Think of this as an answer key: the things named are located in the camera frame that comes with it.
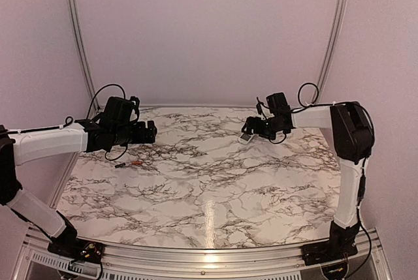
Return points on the right aluminium frame post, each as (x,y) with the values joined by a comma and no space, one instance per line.
(336,27)

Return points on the white remote control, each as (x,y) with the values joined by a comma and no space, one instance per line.
(245,138)

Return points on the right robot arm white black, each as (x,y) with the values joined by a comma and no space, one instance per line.
(353,139)

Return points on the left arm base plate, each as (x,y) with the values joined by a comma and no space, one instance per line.
(80,250)

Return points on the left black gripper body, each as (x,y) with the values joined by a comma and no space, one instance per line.
(140,136)

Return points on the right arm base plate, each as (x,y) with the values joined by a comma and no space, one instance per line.
(323,252)

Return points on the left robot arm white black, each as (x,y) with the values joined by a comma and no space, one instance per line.
(117,125)

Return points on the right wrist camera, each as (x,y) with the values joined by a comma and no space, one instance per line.
(259,107)

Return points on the left aluminium frame post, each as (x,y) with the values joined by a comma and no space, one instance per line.
(81,50)

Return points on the front aluminium rail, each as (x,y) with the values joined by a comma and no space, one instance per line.
(121,261)

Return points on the aluminium frame post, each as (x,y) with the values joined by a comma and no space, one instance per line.
(81,50)
(336,27)

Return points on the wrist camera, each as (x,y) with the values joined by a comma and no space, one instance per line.
(259,107)
(136,108)

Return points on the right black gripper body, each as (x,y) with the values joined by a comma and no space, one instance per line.
(267,129)

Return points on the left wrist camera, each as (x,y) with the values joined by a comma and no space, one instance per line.
(136,108)

